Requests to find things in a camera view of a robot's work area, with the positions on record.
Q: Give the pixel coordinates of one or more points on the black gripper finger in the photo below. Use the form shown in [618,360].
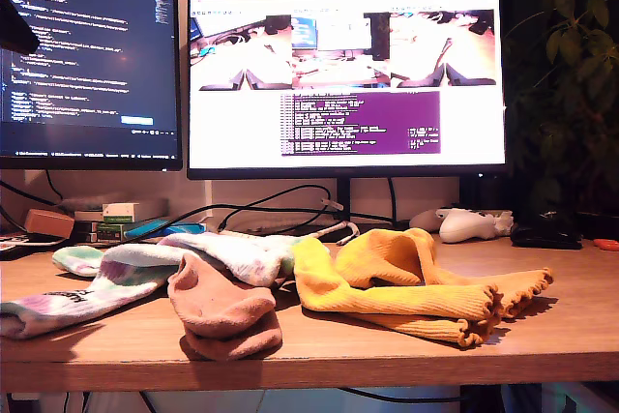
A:
[14,31]

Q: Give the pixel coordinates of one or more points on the tie-dye Hugging Face sock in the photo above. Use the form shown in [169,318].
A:
[251,258]
[72,297]

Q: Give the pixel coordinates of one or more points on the pink ankle sock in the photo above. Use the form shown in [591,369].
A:
[213,302]
[242,345]

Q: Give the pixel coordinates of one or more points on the yellow ribbed frilly sock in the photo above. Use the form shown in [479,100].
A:
[387,258]
[338,292]

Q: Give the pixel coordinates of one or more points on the dark code computer monitor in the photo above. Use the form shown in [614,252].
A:
[97,69]

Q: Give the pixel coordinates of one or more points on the plain brown cardboard box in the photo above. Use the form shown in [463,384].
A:
[48,224]

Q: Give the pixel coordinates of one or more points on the white box with green stripe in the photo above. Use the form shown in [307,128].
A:
[118,212]

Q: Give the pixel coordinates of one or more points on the black pad with stickers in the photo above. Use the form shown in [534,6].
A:
[14,248]

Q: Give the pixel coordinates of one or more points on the grey flat box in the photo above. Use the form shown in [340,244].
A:
[150,205]

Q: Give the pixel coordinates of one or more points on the white screen computer monitor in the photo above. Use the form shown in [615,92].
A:
[232,132]

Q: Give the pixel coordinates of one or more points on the blue peppermint packet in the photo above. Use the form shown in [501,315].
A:
[159,228]

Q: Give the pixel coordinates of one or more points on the beige rounded device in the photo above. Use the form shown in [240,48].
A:
[423,222]

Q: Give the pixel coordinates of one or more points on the white game controller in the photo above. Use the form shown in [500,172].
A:
[464,227]

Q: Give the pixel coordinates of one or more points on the black rounded case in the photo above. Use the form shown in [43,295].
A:
[546,239]

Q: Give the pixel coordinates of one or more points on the black table leg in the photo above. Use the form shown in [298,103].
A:
[483,401]

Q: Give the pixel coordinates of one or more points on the small orange object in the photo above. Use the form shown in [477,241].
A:
[607,244]

